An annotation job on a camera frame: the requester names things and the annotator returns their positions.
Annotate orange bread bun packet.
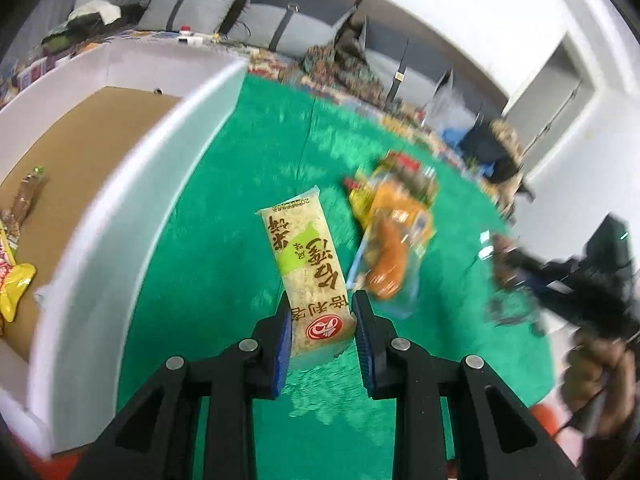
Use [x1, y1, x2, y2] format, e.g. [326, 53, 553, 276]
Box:
[350, 180, 437, 319]

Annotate beige rice cracker packet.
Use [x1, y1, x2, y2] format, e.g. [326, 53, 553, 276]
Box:
[256, 186, 357, 369]

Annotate grey strapped pillow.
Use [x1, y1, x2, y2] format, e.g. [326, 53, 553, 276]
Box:
[422, 71, 493, 126]
[345, 9, 453, 107]
[226, 1, 359, 57]
[136, 0, 254, 33]

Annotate red green snack packet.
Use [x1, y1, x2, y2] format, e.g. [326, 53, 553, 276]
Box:
[377, 151, 439, 196]

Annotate green patterned tablecloth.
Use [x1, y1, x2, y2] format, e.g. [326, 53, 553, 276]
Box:
[117, 75, 557, 480]

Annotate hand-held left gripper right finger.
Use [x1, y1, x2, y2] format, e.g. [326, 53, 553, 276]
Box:
[351, 290, 583, 480]

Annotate brown snack stick packet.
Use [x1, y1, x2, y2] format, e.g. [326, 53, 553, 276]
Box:
[7, 165, 47, 228]

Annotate person's right hand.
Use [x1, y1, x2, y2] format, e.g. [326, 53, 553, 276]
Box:
[564, 332, 640, 437]

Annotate black bag with fur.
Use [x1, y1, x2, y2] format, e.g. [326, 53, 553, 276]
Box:
[459, 119, 537, 198]

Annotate white crumpled cloth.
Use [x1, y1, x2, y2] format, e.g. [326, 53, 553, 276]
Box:
[66, 0, 124, 27]

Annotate dark patterned cloth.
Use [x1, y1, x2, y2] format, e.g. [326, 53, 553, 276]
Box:
[301, 24, 387, 107]

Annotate white cardboard box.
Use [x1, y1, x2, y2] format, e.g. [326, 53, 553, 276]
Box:
[0, 40, 249, 461]

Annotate yellow clear snack packet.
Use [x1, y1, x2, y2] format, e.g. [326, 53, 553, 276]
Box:
[341, 172, 382, 222]

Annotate white door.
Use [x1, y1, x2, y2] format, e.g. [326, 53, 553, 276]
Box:
[504, 30, 597, 177]

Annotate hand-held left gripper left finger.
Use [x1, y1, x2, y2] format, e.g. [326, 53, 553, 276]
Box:
[70, 290, 293, 480]

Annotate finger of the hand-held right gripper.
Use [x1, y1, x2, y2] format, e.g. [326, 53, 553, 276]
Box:
[492, 296, 551, 337]
[497, 246, 551, 283]

